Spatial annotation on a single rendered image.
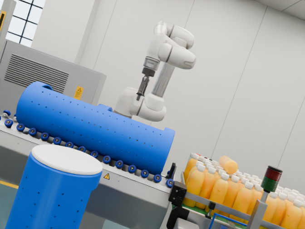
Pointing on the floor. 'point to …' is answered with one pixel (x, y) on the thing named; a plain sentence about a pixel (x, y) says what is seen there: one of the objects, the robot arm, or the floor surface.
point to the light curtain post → (6, 19)
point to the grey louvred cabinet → (44, 76)
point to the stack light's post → (257, 215)
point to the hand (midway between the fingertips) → (138, 102)
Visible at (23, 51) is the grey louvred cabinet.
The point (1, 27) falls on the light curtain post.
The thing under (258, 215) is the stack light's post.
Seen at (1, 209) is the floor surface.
